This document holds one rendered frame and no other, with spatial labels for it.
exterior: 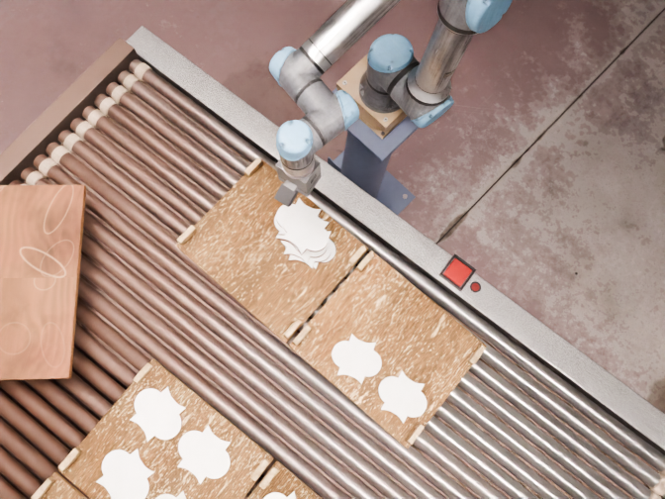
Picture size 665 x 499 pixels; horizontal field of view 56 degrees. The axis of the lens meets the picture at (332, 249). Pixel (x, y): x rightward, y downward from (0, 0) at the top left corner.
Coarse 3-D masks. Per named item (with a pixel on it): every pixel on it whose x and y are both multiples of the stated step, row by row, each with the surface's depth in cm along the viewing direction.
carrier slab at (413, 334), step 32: (352, 288) 171; (384, 288) 171; (416, 288) 172; (320, 320) 168; (352, 320) 169; (384, 320) 169; (416, 320) 170; (448, 320) 170; (320, 352) 166; (384, 352) 167; (416, 352) 167; (448, 352) 168; (352, 384) 164; (448, 384) 166; (384, 416) 163
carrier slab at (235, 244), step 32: (256, 192) 177; (224, 224) 174; (256, 224) 174; (192, 256) 171; (224, 256) 171; (256, 256) 172; (288, 256) 172; (224, 288) 169; (256, 288) 170; (288, 288) 170; (320, 288) 170; (288, 320) 168
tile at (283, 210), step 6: (294, 204) 169; (300, 204) 169; (282, 210) 168; (288, 210) 168; (300, 210) 168; (306, 210) 169; (312, 210) 169; (318, 210) 169; (276, 216) 168; (282, 216) 168; (282, 222) 167; (282, 228) 167; (282, 234) 167
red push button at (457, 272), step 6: (456, 258) 176; (450, 264) 175; (456, 264) 175; (462, 264) 175; (450, 270) 174; (456, 270) 175; (462, 270) 175; (468, 270) 175; (450, 276) 174; (456, 276) 174; (462, 276) 174; (456, 282) 174; (462, 282) 174
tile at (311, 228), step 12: (288, 216) 167; (300, 216) 167; (312, 216) 167; (288, 228) 166; (300, 228) 166; (312, 228) 166; (324, 228) 166; (288, 240) 165; (300, 240) 165; (312, 240) 165; (324, 240) 166; (300, 252) 165
